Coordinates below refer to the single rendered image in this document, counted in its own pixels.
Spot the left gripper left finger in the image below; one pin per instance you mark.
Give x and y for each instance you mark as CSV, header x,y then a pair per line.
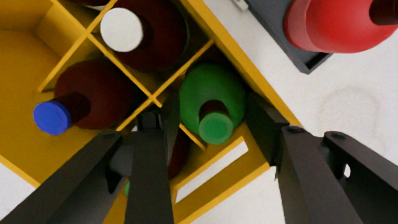
x,y
77,192

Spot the dark grey tray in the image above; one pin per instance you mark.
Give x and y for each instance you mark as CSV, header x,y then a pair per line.
x,y
305,61

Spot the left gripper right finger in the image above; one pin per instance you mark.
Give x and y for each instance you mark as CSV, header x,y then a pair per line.
x,y
310,192

